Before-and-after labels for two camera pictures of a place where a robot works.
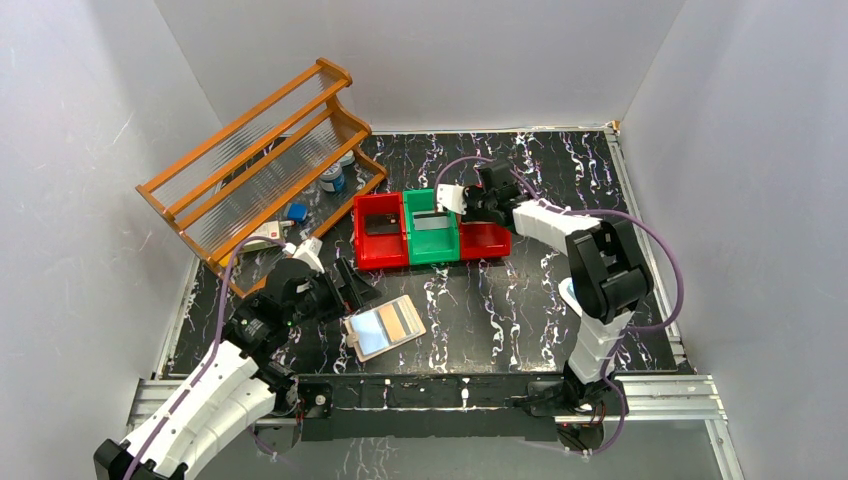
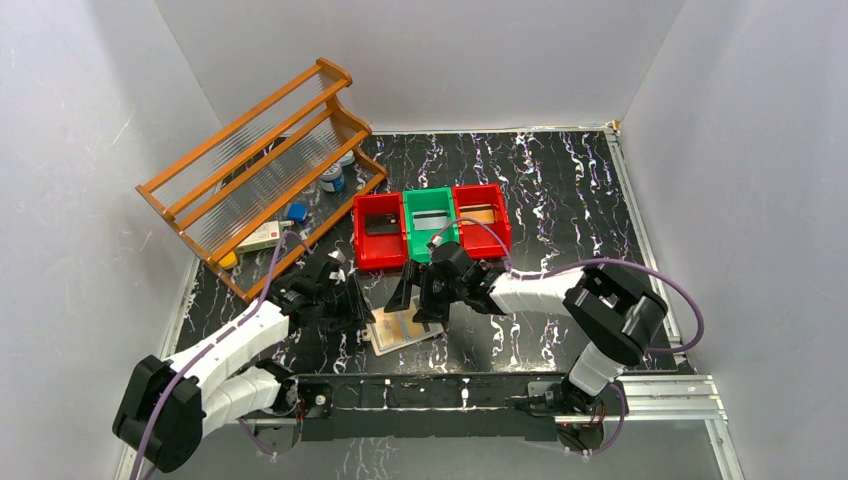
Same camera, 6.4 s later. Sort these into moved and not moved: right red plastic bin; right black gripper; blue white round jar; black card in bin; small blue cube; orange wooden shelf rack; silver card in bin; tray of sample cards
Moved: tray of sample cards; right black gripper
Not moved: silver card in bin; right red plastic bin; orange wooden shelf rack; blue white round jar; black card in bin; small blue cube
